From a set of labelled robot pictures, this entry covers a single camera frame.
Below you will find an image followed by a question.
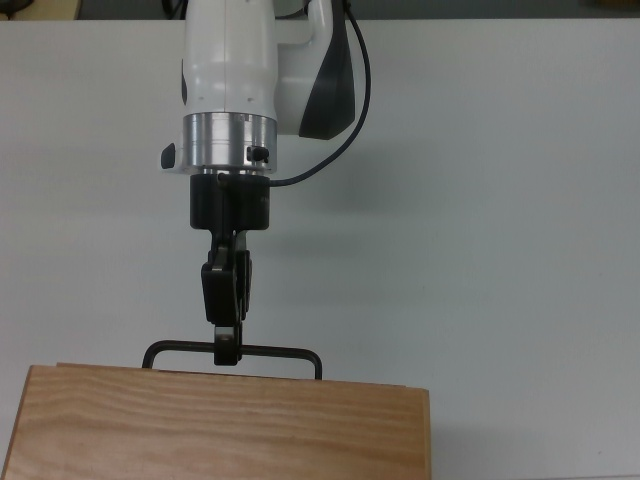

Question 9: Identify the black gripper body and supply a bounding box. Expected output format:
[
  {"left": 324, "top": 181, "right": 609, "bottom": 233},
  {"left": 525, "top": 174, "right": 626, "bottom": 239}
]
[{"left": 188, "top": 172, "right": 272, "bottom": 232}]

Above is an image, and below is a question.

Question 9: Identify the black metal drawer handle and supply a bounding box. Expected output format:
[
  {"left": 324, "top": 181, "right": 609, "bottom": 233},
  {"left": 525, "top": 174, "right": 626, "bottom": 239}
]
[{"left": 142, "top": 340, "right": 324, "bottom": 380}]

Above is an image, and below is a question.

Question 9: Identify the wooden two-drawer cabinet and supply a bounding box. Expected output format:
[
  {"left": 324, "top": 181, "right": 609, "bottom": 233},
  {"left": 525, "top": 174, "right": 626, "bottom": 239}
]
[{"left": 0, "top": 363, "right": 432, "bottom": 480}]

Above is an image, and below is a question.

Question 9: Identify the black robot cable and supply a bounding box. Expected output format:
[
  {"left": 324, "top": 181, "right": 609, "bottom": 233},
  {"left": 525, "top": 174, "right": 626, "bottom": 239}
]
[{"left": 218, "top": 0, "right": 372, "bottom": 189}]

